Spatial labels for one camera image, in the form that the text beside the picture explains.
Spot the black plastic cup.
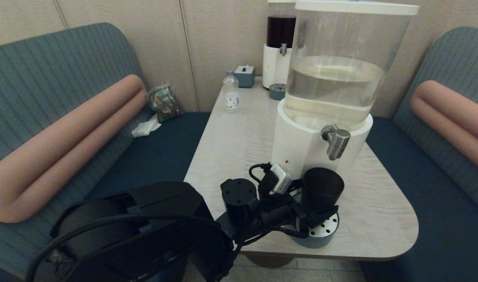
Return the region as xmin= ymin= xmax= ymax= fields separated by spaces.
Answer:
xmin=300 ymin=168 xmax=345 ymax=220

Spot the steel water dispenser tap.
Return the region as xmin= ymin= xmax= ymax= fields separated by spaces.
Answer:
xmin=321 ymin=125 xmax=351 ymax=161

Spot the large round steel drip tray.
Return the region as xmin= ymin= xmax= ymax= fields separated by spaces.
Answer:
xmin=290 ymin=211 xmax=339 ymax=249

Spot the clear water dispenser white base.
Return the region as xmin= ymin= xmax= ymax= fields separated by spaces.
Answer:
xmin=271 ymin=1 xmax=419 ymax=196

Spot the small round drip tray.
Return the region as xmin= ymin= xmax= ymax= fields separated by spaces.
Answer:
xmin=269 ymin=84 xmax=287 ymax=101

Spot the small clear plastic bottle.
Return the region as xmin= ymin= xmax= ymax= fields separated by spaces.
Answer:
xmin=223 ymin=71 xmax=240 ymax=113

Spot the grey-blue tissue box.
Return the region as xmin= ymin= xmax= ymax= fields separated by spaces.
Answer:
xmin=234 ymin=65 xmax=256 ymax=88

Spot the dark drink dispenser white base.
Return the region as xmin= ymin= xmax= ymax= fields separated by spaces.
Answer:
xmin=262 ymin=0 xmax=298 ymax=90

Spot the crumpled snack bag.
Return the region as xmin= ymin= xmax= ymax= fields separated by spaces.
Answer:
xmin=146 ymin=83 xmax=183 ymax=123

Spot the white crumpled tissue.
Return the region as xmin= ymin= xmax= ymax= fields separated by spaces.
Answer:
xmin=131 ymin=114 xmax=162 ymax=138

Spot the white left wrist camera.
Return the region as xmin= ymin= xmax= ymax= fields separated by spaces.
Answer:
xmin=268 ymin=163 xmax=294 ymax=194

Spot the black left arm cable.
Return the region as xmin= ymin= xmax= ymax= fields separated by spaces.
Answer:
xmin=25 ymin=163 xmax=302 ymax=282

